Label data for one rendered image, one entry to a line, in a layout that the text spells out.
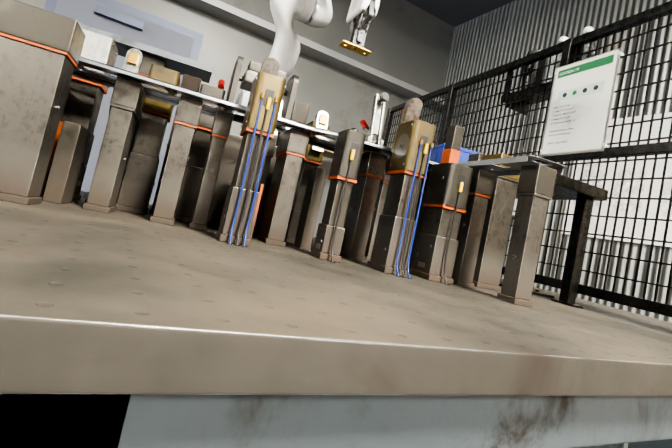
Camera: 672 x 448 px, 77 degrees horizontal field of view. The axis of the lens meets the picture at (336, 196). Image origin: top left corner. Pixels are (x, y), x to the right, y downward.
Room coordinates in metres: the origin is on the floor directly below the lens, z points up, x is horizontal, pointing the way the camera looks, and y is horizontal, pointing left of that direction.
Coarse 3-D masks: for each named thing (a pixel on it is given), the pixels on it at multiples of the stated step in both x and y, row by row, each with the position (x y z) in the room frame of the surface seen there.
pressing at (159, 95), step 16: (80, 64) 0.90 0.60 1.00; (96, 64) 0.83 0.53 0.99; (96, 80) 1.00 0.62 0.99; (112, 80) 0.98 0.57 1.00; (144, 80) 0.91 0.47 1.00; (160, 96) 1.05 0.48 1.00; (176, 96) 1.00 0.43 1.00; (192, 96) 0.97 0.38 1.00; (208, 96) 0.91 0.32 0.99; (208, 112) 1.09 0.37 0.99; (240, 112) 1.01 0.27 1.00; (288, 128) 1.09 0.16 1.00; (304, 128) 1.05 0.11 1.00; (320, 128) 1.01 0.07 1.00; (320, 144) 1.21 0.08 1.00; (368, 144) 1.02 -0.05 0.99
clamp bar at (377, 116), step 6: (378, 96) 1.32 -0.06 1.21; (384, 96) 1.29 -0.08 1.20; (378, 102) 1.33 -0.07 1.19; (384, 102) 1.32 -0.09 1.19; (372, 108) 1.33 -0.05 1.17; (378, 108) 1.32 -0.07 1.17; (384, 108) 1.32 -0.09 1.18; (372, 114) 1.32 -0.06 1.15; (378, 114) 1.32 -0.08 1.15; (372, 120) 1.31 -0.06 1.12; (378, 120) 1.32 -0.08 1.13; (372, 126) 1.30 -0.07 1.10; (378, 126) 1.32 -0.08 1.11; (372, 132) 1.30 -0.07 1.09; (378, 132) 1.32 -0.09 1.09; (372, 138) 1.30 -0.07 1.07; (378, 138) 1.31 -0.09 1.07
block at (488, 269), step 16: (496, 176) 1.11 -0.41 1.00; (512, 176) 1.12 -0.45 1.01; (496, 192) 1.11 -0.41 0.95; (512, 192) 1.13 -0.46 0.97; (496, 208) 1.11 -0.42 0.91; (512, 208) 1.13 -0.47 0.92; (496, 224) 1.12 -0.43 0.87; (480, 240) 1.13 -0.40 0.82; (496, 240) 1.12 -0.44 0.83; (480, 256) 1.12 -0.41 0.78; (496, 256) 1.12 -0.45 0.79; (480, 272) 1.11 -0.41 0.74; (496, 272) 1.13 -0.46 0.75; (496, 288) 1.13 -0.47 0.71
